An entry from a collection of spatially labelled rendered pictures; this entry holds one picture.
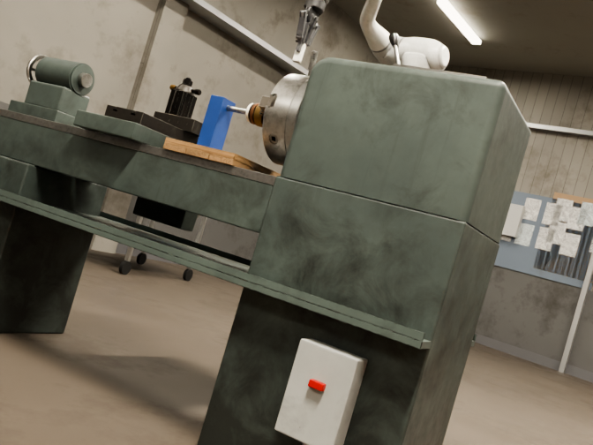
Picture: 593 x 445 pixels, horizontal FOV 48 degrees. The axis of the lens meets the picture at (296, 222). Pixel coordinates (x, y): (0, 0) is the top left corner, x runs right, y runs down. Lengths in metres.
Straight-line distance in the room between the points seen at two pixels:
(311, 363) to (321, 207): 0.45
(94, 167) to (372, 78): 1.12
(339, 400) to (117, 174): 1.18
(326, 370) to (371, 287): 0.26
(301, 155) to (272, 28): 6.56
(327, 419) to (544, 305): 7.73
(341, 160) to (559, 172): 7.86
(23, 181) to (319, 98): 1.28
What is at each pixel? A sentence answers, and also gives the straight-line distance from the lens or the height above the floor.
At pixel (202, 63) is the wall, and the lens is 7.68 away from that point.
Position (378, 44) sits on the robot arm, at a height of 1.56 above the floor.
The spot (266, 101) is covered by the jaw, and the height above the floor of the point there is 1.10.
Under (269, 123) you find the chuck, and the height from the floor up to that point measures 1.03.
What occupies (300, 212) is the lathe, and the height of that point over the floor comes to 0.77.
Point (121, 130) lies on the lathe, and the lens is 2.42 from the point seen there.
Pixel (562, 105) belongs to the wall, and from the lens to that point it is 9.96.
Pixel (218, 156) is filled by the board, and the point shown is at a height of 0.88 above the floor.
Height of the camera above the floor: 0.70
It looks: 1 degrees up
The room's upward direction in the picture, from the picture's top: 16 degrees clockwise
